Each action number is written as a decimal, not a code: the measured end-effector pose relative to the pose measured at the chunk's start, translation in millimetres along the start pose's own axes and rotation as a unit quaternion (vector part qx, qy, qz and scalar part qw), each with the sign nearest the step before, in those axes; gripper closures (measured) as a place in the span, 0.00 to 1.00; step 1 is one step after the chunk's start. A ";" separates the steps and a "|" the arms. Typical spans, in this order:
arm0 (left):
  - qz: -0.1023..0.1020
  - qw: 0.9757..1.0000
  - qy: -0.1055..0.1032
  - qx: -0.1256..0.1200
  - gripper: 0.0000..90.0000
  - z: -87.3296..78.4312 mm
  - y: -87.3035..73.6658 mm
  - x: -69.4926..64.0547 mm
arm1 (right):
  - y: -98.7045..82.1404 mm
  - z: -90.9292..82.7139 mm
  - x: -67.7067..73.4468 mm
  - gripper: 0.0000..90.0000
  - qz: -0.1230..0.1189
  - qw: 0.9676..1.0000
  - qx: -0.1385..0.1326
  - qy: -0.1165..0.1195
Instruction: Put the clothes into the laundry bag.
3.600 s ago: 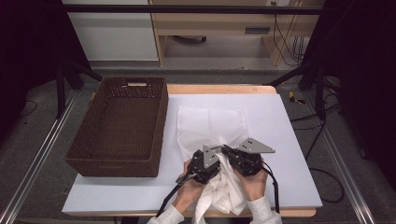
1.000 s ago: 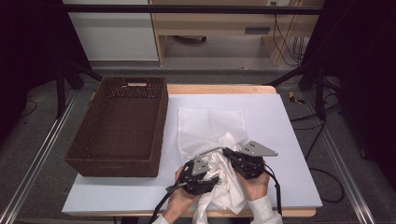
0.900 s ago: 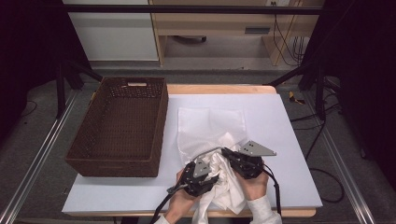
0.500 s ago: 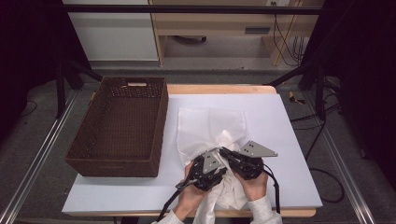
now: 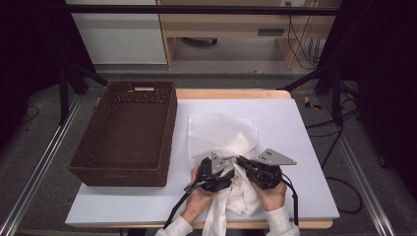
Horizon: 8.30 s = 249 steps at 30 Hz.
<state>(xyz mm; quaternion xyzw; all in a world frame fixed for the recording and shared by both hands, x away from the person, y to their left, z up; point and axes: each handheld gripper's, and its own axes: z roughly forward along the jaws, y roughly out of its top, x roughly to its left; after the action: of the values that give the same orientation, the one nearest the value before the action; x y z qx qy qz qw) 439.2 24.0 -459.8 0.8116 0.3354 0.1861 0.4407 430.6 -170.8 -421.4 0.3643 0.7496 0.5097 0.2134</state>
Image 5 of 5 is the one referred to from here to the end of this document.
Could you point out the light wooden desk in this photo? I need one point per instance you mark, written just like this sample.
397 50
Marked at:
226 24

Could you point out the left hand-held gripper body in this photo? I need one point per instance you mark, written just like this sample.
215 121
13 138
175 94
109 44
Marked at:
217 162

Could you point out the brown woven basket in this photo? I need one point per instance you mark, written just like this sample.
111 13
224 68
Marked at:
131 131

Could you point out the black metal stand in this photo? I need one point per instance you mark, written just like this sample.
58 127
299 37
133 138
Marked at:
64 95
337 98

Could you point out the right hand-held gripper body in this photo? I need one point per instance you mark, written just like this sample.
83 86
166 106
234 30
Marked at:
273 158

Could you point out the metal floor rail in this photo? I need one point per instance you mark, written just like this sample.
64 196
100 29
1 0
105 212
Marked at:
42 157
357 170

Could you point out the person's left hand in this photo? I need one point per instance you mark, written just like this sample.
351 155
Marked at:
198 201

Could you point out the white cabinet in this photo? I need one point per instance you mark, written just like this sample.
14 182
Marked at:
121 39

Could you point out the black curtain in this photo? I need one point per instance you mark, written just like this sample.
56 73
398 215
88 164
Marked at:
32 49
387 82

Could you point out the yellow and black tool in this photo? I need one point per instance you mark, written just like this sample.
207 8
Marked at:
308 103

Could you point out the person's right hand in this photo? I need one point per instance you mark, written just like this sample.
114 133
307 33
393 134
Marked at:
272 198

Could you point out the black horizontal bar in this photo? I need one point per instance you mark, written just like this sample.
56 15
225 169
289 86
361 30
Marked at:
196 10

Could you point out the white table mat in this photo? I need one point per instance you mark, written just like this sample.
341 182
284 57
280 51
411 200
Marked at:
295 131

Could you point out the white garment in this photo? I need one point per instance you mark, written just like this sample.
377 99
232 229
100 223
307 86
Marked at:
242 196

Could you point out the white mesh laundry bag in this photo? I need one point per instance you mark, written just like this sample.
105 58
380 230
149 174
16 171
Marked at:
209 131

